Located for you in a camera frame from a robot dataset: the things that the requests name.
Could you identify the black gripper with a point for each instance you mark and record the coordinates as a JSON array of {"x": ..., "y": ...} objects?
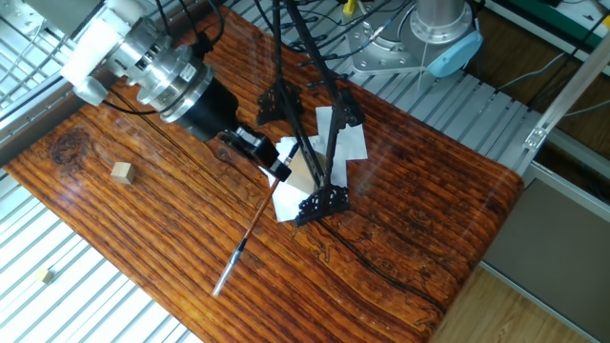
[{"x": 208, "y": 112}]

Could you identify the thin calligraphy brush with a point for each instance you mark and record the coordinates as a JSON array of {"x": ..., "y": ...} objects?
[{"x": 243, "y": 243}]

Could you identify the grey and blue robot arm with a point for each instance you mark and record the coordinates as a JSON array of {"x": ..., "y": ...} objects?
[{"x": 86, "y": 10}]

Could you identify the grey robot base column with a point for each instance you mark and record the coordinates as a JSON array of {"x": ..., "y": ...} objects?
[{"x": 442, "y": 14}]

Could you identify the black metal pen rack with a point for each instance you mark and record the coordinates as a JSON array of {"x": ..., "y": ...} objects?
[{"x": 316, "y": 157}]

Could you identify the white paper sheet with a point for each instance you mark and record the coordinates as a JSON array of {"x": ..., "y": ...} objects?
[
  {"x": 286, "y": 149},
  {"x": 351, "y": 143},
  {"x": 286, "y": 208}
]

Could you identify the large wooden block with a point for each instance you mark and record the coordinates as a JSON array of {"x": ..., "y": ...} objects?
[{"x": 303, "y": 177}]

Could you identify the small wooden cube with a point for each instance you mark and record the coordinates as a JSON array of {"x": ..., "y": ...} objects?
[{"x": 121, "y": 172}]

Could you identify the tiny yellow cube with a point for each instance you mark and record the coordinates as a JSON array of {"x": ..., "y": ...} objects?
[{"x": 48, "y": 276}]

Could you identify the green board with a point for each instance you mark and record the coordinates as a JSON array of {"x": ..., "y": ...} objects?
[{"x": 586, "y": 14}]

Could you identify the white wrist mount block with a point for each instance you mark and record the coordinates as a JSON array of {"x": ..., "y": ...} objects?
[{"x": 91, "y": 57}]

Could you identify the white aluminium frame post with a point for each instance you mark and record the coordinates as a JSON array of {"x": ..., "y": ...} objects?
[{"x": 572, "y": 88}]

